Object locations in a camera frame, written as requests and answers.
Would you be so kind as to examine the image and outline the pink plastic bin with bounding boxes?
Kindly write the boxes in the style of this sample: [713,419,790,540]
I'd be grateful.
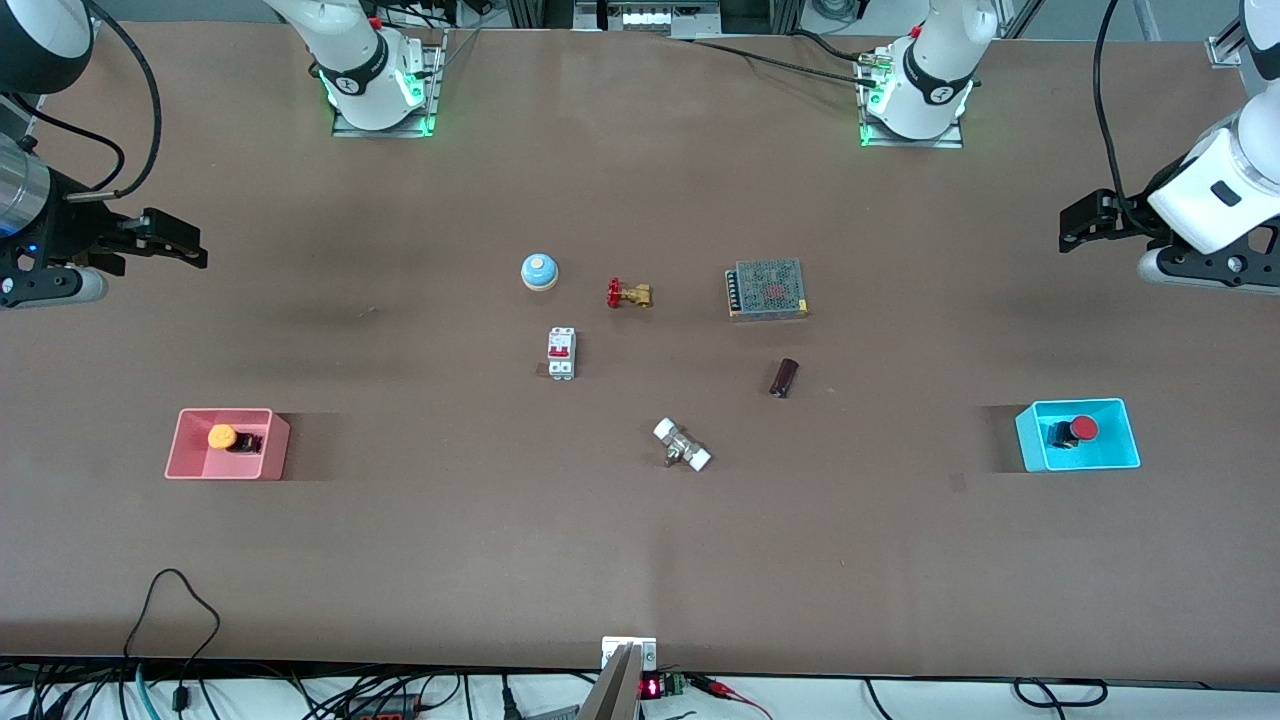
[165,407,291,482]

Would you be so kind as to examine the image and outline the cyan plastic bin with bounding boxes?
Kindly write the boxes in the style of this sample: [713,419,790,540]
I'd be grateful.
[1015,398,1142,473]

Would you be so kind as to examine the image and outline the metal mesh power supply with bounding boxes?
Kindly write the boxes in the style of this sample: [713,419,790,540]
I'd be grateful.
[725,259,810,321]

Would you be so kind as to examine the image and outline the silver valve white caps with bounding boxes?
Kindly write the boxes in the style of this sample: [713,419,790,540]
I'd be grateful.
[653,418,713,473]

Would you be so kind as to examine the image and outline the red clip lead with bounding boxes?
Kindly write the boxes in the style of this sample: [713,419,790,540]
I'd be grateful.
[688,676,773,720]

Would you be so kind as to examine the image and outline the grey metal bar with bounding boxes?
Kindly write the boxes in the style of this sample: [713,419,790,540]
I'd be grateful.
[577,643,642,720]

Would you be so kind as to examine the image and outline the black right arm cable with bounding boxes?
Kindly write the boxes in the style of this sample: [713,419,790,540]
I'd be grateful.
[62,0,164,201]

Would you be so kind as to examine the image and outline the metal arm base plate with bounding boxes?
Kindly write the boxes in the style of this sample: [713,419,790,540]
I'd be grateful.
[858,45,965,150]
[331,28,446,139]

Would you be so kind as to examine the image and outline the black cable on table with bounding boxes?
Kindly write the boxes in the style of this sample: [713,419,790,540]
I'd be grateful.
[688,30,886,89]

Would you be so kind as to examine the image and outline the black looped cable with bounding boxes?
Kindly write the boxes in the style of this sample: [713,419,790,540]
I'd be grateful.
[122,568,222,713]

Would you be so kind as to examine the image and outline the black coiled cable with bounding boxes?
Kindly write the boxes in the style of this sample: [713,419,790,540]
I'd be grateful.
[1013,677,1109,710]

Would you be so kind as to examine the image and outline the aluminium frame structure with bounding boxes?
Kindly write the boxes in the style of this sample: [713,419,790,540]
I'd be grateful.
[505,0,801,41]

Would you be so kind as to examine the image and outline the metal mounting bracket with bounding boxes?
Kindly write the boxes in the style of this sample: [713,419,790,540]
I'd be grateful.
[601,635,659,673]

